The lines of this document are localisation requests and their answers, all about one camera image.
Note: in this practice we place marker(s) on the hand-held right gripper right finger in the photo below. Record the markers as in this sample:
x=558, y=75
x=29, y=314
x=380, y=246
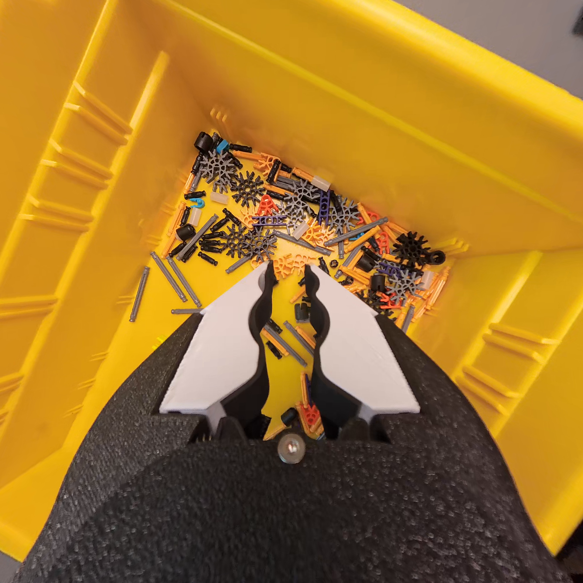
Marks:
x=360, y=364

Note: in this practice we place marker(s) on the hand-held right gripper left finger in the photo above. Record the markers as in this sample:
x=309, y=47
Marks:
x=214, y=364

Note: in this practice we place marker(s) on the pile of black orange pieces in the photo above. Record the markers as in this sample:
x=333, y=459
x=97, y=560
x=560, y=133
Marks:
x=246, y=186

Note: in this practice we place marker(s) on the yellow plastic bin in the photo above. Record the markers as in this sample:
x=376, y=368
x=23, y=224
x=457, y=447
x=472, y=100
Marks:
x=319, y=91

